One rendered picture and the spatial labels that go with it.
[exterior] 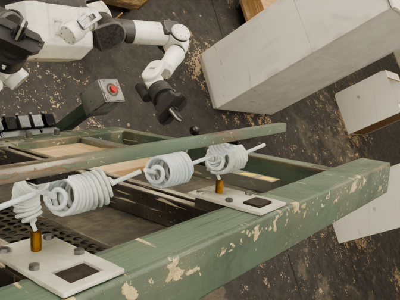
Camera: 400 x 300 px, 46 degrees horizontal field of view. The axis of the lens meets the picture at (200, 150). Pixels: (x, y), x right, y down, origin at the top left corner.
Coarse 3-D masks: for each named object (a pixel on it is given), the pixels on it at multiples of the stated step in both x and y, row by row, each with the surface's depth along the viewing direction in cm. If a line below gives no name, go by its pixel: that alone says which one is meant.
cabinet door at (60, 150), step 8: (72, 144) 199; (80, 144) 199; (40, 152) 181; (48, 152) 182; (56, 152) 182; (64, 152) 183; (72, 152) 184; (80, 152) 184; (136, 160) 174; (144, 160) 174; (96, 168) 160; (104, 168) 161; (112, 168) 160; (120, 168) 160; (128, 168) 161; (136, 168) 163
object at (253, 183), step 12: (96, 144) 196; (108, 144) 191; (120, 144) 192; (168, 168) 171; (204, 168) 160; (228, 180) 154; (240, 180) 151; (252, 180) 148; (264, 180) 145; (276, 180) 145; (264, 192) 146
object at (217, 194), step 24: (0, 144) 165; (240, 144) 96; (72, 192) 136; (120, 192) 122; (144, 192) 117; (168, 192) 117; (192, 192) 105; (216, 192) 105; (240, 192) 106; (144, 216) 118; (168, 216) 112; (192, 216) 107
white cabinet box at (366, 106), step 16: (368, 80) 603; (384, 80) 590; (336, 96) 633; (352, 96) 617; (368, 96) 603; (384, 96) 589; (352, 112) 617; (368, 112) 602; (384, 112) 589; (352, 128) 617; (368, 128) 620
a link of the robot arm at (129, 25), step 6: (102, 18) 176; (108, 18) 175; (114, 18) 178; (126, 24) 177; (132, 24) 178; (126, 30) 177; (132, 30) 178; (126, 36) 179; (132, 36) 179; (126, 42) 182; (132, 42) 181
